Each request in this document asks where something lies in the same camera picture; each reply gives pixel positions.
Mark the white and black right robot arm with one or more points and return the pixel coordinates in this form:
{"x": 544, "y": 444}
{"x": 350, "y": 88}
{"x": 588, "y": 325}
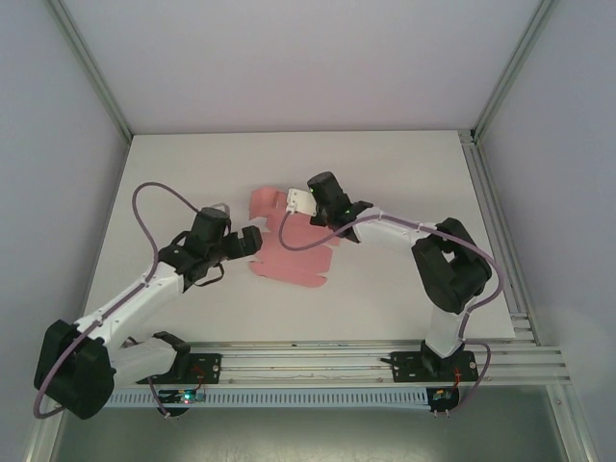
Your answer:
{"x": 390, "y": 233}

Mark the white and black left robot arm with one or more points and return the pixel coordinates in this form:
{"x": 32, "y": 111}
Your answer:
{"x": 144, "y": 293}

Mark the circuit board with green light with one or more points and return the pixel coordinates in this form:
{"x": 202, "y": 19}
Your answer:
{"x": 185, "y": 396}

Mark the grey metal sheet panel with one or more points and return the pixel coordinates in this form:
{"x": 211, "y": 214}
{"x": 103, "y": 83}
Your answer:
{"x": 313, "y": 435}

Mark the small green circuit board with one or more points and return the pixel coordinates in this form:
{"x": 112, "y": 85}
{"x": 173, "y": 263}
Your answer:
{"x": 442, "y": 395}

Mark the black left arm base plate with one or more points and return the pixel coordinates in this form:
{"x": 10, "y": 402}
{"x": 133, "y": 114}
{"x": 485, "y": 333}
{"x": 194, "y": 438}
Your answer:
{"x": 209, "y": 363}

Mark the aluminium mounting rail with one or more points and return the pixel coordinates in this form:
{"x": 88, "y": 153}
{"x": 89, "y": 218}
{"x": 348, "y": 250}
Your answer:
{"x": 313, "y": 358}

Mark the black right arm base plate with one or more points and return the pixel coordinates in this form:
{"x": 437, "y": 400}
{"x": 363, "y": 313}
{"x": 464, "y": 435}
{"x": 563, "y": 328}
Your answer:
{"x": 406, "y": 366}

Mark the aluminium side frame rail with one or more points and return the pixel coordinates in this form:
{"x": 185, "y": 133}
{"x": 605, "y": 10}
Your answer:
{"x": 500, "y": 240}

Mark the aluminium frame post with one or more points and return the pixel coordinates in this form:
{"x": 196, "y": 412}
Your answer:
{"x": 91, "y": 72}
{"x": 517, "y": 72}

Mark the aluminium frame leg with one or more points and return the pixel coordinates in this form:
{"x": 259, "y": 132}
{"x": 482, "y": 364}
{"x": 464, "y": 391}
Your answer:
{"x": 580, "y": 423}
{"x": 41, "y": 440}

